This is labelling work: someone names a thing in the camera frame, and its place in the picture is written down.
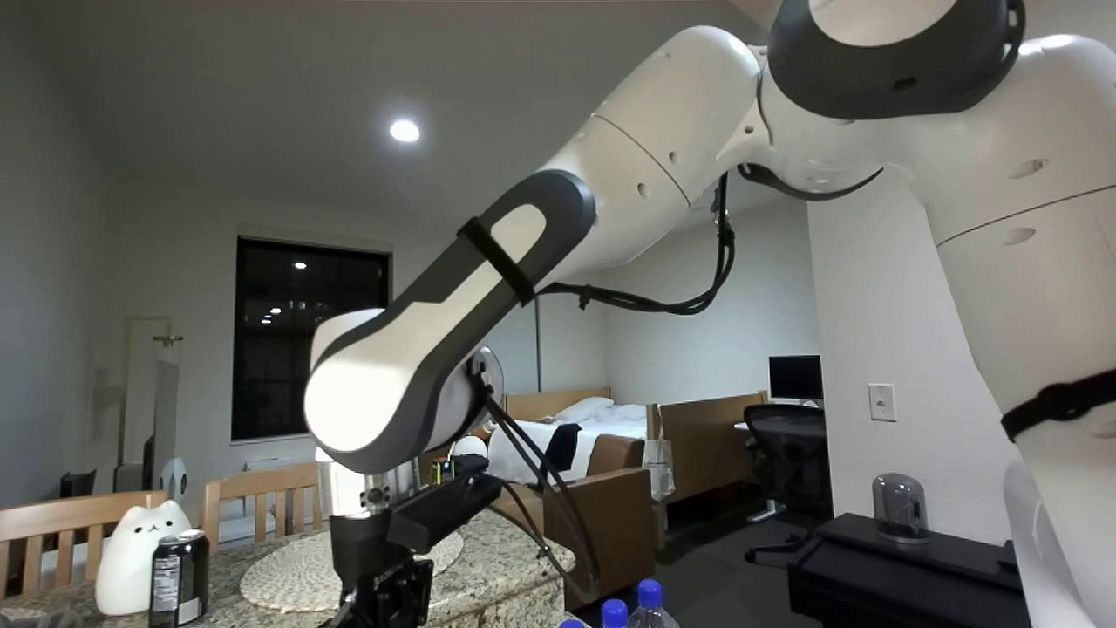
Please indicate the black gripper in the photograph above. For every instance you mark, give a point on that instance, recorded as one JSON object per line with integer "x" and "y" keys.
{"x": 361, "y": 547}

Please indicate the red-blue label water bottle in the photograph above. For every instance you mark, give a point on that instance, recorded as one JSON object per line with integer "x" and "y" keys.
{"x": 569, "y": 624}

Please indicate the clear blue-capped water bottle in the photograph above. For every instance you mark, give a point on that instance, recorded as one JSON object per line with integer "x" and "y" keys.
{"x": 617, "y": 611}
{"x": 652, "y": 596}

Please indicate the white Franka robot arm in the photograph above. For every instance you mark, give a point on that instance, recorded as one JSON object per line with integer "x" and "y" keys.
{"x": 989, "y": 175}

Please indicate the round woven placemat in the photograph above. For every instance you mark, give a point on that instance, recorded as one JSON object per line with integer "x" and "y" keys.
{"x": 291, "y": 577}

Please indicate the juice carton with straw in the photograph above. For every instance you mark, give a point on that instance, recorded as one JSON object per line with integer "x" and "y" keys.
{"x": 438, "y": 470}

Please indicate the wooden slatted chair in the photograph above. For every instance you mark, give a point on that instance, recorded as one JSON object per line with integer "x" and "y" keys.
{"x": 267, "y": 478}
{"x": 73, "y": 510}

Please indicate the dark labelled can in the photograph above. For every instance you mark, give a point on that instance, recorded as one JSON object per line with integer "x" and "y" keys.
{"x": 181, "y": 581}

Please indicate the small white appliance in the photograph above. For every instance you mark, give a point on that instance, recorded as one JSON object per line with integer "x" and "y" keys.
{"x": 177, "y": 478}

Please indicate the white cat-shaped jar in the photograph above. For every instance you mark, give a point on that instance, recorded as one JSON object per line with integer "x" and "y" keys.
{"x": 133, "y": 561}

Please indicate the white bedding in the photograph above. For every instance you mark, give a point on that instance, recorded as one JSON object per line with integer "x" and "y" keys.
{"x": 612, "y": 420}

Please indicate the dark window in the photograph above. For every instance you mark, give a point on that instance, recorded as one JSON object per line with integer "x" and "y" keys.
{"x": 291, "y": 325}

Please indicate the small dark box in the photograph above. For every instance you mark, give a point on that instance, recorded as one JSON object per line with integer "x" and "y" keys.
{"x": 80, "y": 483}

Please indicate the wooden desk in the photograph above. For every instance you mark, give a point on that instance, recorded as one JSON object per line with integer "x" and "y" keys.
{"x": 711, "y": 437}

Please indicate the black office chair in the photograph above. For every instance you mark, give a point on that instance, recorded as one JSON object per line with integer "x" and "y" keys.
{"x": 791, "y": 454}

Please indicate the black computer monitor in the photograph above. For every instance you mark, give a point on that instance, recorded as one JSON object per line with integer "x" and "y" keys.
{"x": 798, "y": 380}

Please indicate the round ceiling light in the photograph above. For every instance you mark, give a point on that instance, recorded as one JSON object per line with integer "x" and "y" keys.
{"x": 405, "y": 129}

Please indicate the clear glass dome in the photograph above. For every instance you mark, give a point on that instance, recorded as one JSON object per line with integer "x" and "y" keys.
{"x": 899, "y": 509}

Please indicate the black equipment case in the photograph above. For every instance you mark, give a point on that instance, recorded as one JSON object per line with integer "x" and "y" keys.
{"x": 907, "y": 570}

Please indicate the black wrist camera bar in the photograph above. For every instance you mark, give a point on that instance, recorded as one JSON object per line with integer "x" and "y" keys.
{"x": 447, "y": 499}

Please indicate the small wall-mounted fixture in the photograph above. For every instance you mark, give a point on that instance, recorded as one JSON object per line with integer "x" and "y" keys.
{"x": 169, "y": 341}

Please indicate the white wall outlet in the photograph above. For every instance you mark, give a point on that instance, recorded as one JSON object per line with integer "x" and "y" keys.
{"x": 879, "y": 402}

